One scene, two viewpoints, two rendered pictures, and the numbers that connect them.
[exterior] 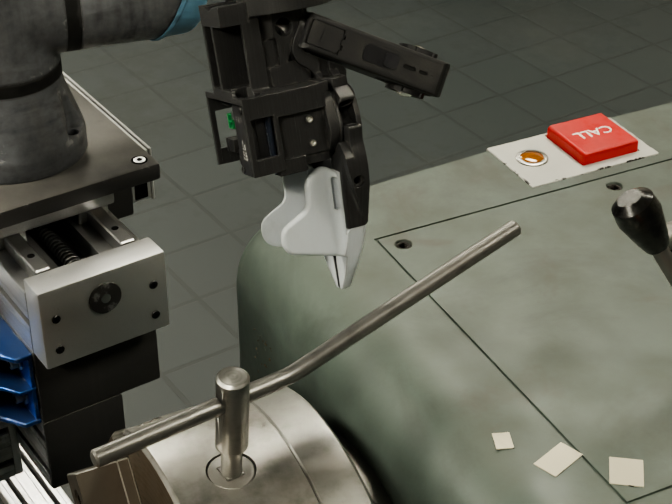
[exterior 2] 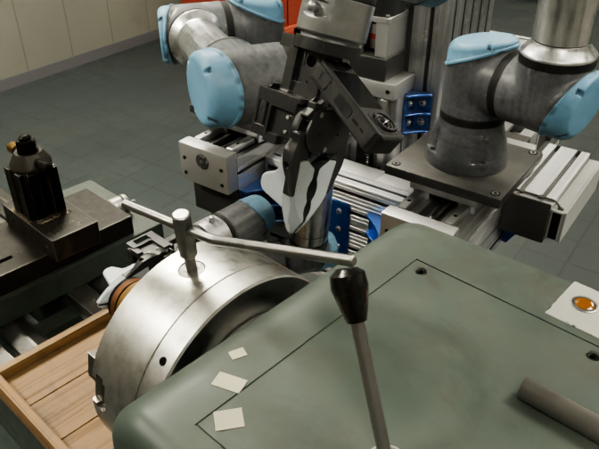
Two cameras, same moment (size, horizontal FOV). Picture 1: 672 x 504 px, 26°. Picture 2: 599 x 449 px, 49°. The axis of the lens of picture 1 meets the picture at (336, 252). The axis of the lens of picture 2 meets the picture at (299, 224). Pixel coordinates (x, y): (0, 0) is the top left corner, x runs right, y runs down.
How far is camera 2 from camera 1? 0.88 m
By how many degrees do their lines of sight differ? 57
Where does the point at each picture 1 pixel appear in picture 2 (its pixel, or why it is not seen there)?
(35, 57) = (469, 109)
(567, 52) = not seen: outside the picture
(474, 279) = (405, 307)
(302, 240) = (268, 184)
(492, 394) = (283, 339)
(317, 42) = (316, 77)
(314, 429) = (235, 287)
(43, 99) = (467, 134)
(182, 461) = not seen: hidden behind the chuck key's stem
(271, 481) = (190, 284)
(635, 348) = not seen: hidden behind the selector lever
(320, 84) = (297, 99)
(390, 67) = (344, 115)
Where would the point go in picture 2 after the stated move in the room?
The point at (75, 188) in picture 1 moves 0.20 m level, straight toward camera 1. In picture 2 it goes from (449, 183) to (357, 216)
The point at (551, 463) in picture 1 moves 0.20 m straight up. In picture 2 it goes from (223, 379) to (207, 200)
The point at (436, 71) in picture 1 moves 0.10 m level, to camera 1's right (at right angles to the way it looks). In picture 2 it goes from (368, 134) to (420, 181)
